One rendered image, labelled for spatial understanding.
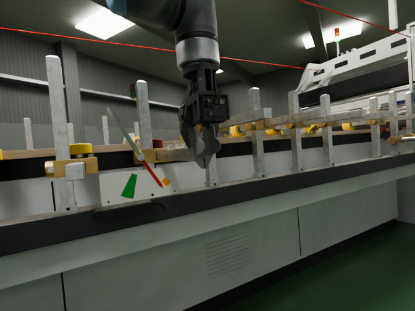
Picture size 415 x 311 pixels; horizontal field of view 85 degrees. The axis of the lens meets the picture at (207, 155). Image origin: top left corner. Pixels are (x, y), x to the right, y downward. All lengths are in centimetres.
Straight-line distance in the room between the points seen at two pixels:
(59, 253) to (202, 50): 70
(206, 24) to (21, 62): 553
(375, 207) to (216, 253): 150
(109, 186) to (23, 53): 533
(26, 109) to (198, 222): 506
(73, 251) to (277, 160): 110
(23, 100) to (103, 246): 502
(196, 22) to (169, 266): 99
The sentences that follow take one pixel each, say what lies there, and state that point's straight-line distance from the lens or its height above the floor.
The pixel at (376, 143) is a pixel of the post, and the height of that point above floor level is 80.
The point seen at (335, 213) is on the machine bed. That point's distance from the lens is 189.
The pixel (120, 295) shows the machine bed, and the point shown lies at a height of 28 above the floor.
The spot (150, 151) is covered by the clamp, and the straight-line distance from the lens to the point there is 80.
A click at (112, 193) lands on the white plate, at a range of 79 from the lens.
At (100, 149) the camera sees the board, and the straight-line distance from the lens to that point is 96.
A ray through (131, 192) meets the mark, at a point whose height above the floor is 73.
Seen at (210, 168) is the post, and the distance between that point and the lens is 90.
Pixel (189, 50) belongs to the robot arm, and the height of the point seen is 105.
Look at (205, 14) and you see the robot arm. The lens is 52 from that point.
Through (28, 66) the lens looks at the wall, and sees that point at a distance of 594.
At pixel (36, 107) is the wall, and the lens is 576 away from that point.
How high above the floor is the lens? 86
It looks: 2 degrees down
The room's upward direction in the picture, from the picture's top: 5 degrees counter-clockwise
